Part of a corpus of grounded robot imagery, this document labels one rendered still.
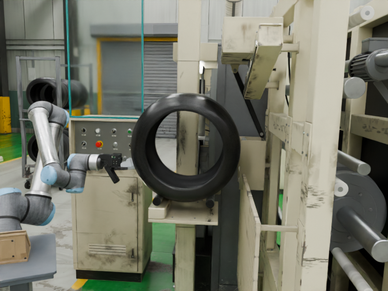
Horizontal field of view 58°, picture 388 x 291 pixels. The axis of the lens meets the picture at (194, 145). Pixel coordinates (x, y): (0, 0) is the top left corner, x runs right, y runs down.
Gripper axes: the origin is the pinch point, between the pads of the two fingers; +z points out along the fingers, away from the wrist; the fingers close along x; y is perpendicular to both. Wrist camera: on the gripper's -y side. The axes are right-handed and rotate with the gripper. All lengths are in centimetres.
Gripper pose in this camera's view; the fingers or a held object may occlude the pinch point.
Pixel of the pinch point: (135, 168)
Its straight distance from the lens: 195.8
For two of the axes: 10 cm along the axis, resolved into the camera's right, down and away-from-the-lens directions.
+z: 10.0, 0.4, -0.7
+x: 0.7, -1.5, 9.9
